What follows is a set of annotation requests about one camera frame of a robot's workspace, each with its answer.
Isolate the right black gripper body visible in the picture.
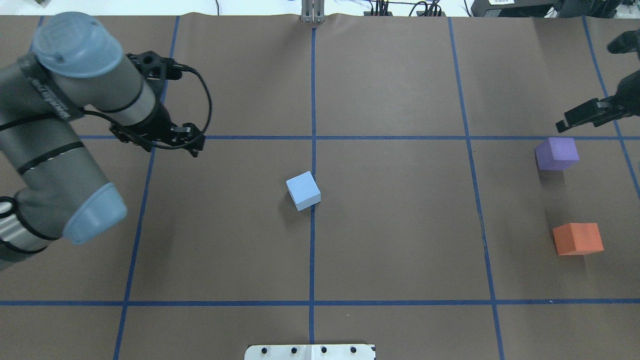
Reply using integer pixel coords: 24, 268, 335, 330
595, 95, 640, 123

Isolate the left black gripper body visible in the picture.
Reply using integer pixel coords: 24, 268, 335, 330
109, 100, 186, 152

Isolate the light blue foam block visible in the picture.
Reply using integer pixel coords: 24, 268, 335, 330
285, 171, 322, 212

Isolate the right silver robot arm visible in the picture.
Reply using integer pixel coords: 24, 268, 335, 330
555, 28, 639, 133

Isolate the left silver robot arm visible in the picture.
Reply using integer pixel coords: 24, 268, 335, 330
0, 12, 213, 271

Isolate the purple foam block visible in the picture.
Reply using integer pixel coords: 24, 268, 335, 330
534, 137, 580, 171

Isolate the orange foam block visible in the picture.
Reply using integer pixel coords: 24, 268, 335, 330
551, 222, 604, 256

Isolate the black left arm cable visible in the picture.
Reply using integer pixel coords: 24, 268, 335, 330
85, 65, 213, 151

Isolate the aluminium frame post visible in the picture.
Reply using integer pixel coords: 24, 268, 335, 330
301, 0, 326, 25

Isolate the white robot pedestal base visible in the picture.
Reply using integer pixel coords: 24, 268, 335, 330
244, 344, 377, 360

